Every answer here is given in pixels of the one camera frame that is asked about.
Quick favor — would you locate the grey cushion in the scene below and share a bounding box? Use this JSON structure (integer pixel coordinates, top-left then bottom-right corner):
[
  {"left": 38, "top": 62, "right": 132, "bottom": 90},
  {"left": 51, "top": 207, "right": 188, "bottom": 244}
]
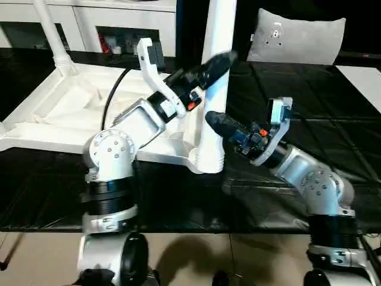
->
[{"left": 246, "top": 8, "right": 347, "bottom": 66}]

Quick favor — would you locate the white plastic table leg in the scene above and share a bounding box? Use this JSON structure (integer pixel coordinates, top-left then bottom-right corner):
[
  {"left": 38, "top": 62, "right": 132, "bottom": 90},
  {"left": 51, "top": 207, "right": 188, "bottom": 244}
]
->
[
  {"left": 195, "top": 0, "right": 238, "bottom": 174},
  {"left": 32, "top": 0, "right": 77, "bottom": 76}
]

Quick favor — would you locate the black work mat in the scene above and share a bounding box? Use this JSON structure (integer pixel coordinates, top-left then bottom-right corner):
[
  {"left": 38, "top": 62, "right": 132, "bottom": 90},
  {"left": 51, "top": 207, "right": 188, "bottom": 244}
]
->
[{"left": 0, "top": 46, "right": 381, "bottom": 235}]

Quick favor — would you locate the black stand leg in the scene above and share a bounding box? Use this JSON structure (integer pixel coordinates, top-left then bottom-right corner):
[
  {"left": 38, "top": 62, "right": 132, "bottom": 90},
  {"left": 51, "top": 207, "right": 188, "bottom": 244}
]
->
[{"left": 0, "top": 234, "right": 24, "bottom": 269}]

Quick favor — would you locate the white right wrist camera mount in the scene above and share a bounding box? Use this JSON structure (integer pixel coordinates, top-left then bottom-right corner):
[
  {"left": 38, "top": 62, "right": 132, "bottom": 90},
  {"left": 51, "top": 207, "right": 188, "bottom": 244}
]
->
[{"left": 249, "top": 96, "right": 295, "bottom": 167}]

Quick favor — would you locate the white plastic table top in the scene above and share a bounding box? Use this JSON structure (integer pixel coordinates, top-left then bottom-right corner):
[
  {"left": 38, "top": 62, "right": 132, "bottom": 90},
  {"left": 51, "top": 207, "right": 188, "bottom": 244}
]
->
[{"left": 0, "top": 63, "right": 226, "bottom": 176}]

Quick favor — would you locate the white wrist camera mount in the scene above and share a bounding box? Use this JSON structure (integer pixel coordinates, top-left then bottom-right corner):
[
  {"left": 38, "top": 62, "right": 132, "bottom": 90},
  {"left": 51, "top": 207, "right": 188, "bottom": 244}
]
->
[
  {"left": 136, "top": 38, "right": 186, "bottom": 120},
  {"left": 249, "top": 96, "right": 295, "bottom": 167}
]

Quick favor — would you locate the white sideboard with glass doors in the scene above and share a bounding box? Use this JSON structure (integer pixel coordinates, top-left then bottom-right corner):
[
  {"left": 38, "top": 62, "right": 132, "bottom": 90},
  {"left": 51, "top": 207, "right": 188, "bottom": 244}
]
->
[{"left": 0, "top": 0, "right": 177, "bottom": 58}]

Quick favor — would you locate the black cabinet with gold label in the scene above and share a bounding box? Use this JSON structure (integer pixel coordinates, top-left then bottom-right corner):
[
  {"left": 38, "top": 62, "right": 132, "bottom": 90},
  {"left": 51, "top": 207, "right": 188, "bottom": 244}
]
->
[{"left": 174, "top": 0, "right": 263, "bottom": 63}]

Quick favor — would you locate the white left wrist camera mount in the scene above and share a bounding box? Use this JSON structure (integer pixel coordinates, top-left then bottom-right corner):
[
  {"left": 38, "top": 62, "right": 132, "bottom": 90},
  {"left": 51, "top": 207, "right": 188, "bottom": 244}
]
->
[{"left": 136, "top": 38, "right": 186, "bottom": 120}]

